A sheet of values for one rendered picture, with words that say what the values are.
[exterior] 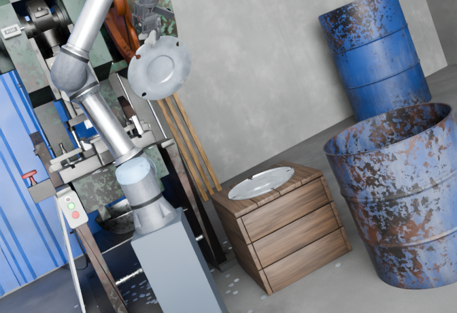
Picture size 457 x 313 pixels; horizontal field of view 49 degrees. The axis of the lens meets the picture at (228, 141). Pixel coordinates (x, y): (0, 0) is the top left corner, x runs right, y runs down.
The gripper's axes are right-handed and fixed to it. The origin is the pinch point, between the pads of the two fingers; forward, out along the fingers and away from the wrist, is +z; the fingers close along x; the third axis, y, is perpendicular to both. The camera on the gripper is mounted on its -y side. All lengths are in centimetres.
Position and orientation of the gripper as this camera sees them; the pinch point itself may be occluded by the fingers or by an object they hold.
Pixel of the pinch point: (153, 43)
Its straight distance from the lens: 203.2
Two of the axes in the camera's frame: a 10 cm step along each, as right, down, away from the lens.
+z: -1.1, 7.0, 7.1
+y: -7.5, 4.1, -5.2
